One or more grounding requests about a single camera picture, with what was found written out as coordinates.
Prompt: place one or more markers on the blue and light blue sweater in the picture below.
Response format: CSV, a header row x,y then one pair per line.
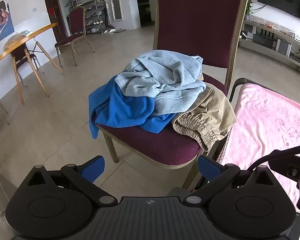
x,y
162,80

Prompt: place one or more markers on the metal shoe rack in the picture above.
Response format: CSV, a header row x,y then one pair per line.
x,y
96,17

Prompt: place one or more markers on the grey speaker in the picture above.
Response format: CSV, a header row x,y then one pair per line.
x,y
283,47

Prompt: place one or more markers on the pink blanket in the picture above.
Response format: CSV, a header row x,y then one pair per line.
x,y
267,130

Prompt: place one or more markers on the black box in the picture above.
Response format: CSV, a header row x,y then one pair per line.
x,y
262,41

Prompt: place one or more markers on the grey television cabinet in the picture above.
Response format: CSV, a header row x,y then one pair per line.
x,y
267,50

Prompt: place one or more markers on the black metal bed frame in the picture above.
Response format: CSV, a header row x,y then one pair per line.
x,y
232,90

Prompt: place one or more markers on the dark red door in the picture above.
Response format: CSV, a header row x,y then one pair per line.
x,y
53,12

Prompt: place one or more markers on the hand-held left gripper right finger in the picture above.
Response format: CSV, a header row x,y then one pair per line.
x,y
207,167

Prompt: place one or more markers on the beige pants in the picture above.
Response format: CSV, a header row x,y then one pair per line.
x,y
210,112

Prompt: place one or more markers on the green potted plant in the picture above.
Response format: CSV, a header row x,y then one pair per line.
x,y
250,5

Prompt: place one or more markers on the clear plastic bag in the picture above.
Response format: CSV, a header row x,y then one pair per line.
x,y
16,38

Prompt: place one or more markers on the wall poster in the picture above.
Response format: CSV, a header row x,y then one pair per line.
x,y
0,25

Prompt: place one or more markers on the wooden table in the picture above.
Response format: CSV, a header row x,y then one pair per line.
x,y
27,38

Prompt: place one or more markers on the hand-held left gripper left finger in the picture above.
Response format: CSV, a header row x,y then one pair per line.
x,y
93,167

